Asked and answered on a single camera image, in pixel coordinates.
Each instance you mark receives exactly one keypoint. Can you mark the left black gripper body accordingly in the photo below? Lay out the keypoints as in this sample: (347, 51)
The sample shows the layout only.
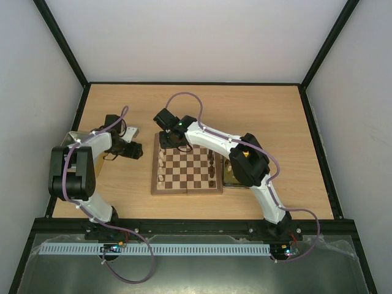
(124, 151)

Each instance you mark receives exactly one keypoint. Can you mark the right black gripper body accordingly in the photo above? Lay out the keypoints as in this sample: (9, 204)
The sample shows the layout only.
(167, 141)

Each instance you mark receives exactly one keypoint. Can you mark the wooden chess board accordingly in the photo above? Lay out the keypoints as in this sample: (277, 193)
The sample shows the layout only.
(194, 170)

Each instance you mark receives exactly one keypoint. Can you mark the gold tin with pieces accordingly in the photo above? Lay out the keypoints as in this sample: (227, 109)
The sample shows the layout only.
(228, 178)

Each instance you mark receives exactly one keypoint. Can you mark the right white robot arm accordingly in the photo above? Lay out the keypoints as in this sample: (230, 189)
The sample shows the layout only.
(250, 164)

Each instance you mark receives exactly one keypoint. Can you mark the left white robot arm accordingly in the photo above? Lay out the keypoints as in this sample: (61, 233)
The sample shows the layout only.
(79, 190)

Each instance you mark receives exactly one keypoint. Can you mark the silver tin lid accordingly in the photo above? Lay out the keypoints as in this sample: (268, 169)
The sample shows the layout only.
(85, 160)

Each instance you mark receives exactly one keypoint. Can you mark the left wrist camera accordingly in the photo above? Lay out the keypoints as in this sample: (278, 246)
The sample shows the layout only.
(130, 134)

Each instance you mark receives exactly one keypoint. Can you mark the white slotted cable duct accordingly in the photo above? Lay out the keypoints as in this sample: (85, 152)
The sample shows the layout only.
(156, 249)

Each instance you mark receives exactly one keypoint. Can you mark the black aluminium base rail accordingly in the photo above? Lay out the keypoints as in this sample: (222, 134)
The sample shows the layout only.
(253, 230)

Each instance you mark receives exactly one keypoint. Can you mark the black frame post left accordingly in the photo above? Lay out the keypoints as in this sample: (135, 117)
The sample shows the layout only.
(56, 32)

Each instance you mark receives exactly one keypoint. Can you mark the black frame post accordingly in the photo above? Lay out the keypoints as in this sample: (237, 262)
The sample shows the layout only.
(332, 36)
(56, 32)

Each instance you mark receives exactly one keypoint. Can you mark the black frame post right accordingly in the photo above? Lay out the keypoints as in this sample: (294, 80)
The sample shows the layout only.
(332, 36)

